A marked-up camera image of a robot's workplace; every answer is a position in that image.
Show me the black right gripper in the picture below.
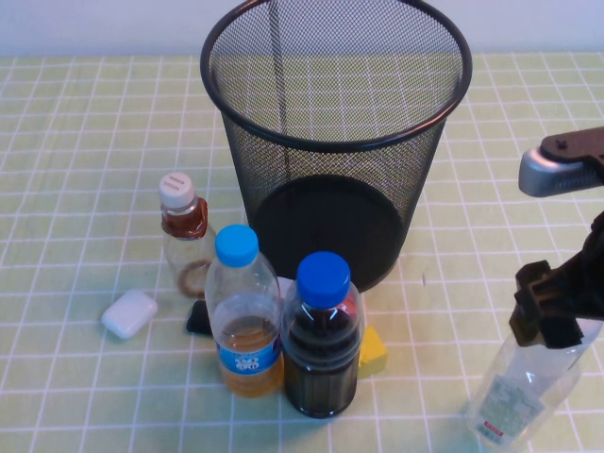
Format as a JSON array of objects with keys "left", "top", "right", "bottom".
[{"left": 509, "top": 221, "right": 604, "bottom": 351}]

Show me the white-cap brown-label bottle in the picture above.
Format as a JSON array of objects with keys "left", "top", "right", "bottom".
[{"left": 158, "top": 170, "right": 218, "bottom": 299}]

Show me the green checkered tablecloth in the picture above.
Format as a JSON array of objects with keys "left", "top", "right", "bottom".
[{"left": 0, "top": 50, "right": 604, "bottom": 453}]

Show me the light-blue-cap orange liquid bottle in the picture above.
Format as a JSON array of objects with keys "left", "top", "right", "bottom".
[{"left": 204, "top": 224, "right": 286, "bottom": 398}]

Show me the small black object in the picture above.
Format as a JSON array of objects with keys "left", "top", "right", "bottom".
[{"left": 185, "top": 299, "right": 213, "bottom": 337}]

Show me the white earbud case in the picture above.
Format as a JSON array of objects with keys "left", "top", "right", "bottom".
[{"left": 100, "top": 289, "right": 159, "bottom": 340}]

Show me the blue-cap dark liquid bottle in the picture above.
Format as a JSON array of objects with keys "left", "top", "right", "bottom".
[{"left": 281, "top": 251, "right": 364, "bottom": 419}]

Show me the black mesh wastebasket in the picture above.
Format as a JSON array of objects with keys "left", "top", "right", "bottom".
[{"left": 199, "top": 0, "right": 474, "bottom": 293}]

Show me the yellow block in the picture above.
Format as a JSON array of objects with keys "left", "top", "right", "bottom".
[{"left": 357, "top": 325, "right": 390, "bottom": 379}]

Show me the clear green-label bottle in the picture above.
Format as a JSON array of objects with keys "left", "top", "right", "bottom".
[{"left": 464, "top": 316, "right": 604, "bottom": 449}]

